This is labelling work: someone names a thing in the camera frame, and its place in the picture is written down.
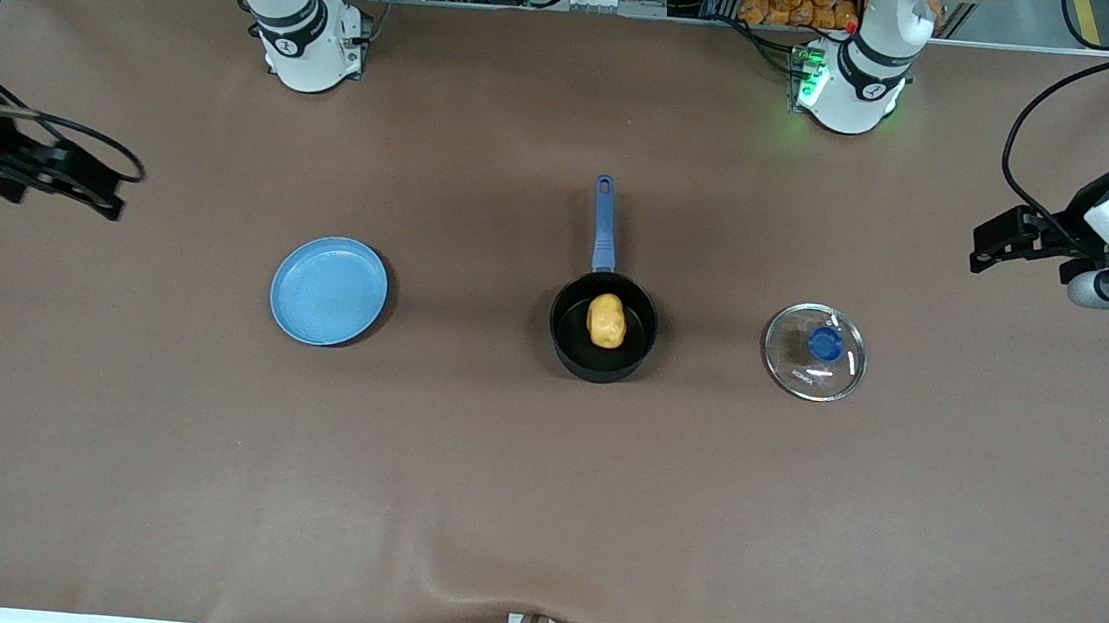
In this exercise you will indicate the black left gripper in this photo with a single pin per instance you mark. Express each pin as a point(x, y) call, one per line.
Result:
point(1082, 219)

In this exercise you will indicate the glass lid with blue knob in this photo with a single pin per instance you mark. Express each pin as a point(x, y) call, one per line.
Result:
point(815, 354)

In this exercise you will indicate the yellow potato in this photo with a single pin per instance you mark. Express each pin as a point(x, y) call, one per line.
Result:
point(606, 321)

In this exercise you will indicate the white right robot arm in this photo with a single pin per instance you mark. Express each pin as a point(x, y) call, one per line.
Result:
point(289, 17)

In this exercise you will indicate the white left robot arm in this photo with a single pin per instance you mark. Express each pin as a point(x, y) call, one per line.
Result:
point(861, 77)

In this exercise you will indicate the blue round plate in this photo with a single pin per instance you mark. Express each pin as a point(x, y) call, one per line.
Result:
point(327, 292)

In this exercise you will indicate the bag of orange snacks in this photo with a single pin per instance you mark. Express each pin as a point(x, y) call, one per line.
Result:
point(792, 1)

